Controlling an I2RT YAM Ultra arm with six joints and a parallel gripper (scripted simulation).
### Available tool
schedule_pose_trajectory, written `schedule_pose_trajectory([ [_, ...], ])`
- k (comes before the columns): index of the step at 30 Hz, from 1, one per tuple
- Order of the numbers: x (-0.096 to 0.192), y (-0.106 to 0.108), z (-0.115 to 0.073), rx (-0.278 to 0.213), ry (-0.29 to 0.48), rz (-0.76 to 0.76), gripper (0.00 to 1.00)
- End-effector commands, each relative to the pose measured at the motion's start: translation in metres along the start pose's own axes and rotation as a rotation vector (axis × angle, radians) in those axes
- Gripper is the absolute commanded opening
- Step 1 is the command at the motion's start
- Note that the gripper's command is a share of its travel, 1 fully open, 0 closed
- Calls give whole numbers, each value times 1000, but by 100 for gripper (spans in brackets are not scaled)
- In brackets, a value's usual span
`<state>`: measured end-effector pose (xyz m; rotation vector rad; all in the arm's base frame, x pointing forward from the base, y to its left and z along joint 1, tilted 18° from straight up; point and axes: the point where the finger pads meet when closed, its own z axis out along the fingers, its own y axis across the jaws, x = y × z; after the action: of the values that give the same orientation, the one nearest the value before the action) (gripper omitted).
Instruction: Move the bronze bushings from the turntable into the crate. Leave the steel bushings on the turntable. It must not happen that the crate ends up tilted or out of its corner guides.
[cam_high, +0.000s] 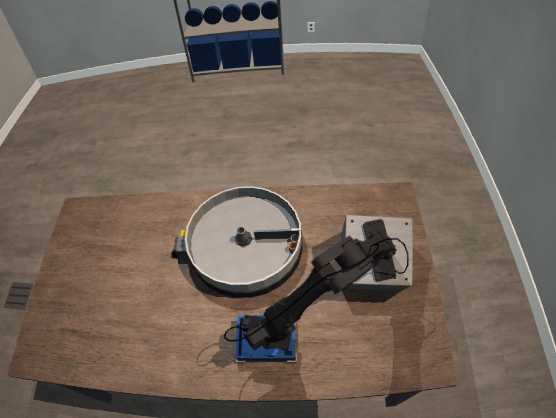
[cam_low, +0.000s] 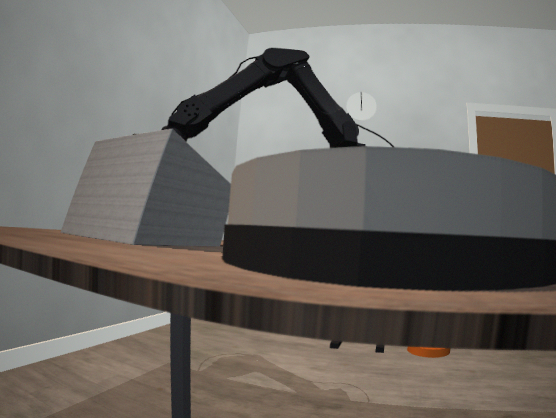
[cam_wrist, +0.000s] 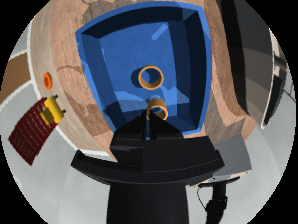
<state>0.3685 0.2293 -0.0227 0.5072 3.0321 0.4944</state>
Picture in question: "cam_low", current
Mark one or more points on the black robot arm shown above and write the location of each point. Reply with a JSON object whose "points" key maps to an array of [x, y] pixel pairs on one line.
{"points": [[195, 113]]}

